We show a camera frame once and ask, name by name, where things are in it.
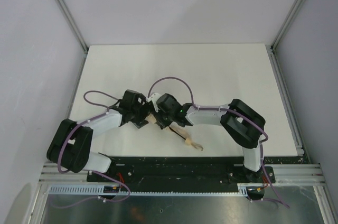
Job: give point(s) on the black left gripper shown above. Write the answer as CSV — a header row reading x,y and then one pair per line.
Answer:
x,y
142,119

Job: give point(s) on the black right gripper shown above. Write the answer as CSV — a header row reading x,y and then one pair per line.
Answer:
x,y
161,120

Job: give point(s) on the beige and black folding umbrella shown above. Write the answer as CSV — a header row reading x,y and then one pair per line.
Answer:
x,y
184,135

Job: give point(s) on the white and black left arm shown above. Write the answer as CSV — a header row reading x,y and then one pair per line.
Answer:
x,y
70,148

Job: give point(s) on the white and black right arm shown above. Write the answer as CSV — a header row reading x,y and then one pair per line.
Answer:
x,y
242,123

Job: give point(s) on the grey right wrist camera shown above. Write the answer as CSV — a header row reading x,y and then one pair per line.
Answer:
x,y
153,100

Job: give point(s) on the left aluminium frame post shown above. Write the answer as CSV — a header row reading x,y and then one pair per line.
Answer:
x,y
72,24

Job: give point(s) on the aluminium frame post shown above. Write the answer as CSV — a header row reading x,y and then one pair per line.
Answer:
x,y
292,14
72,24

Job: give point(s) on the aluminium extrusion bracket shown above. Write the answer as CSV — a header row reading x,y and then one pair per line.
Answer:
x,y
298,174

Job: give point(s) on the right aluminium frame post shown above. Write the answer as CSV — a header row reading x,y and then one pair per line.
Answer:
x,y
292,14

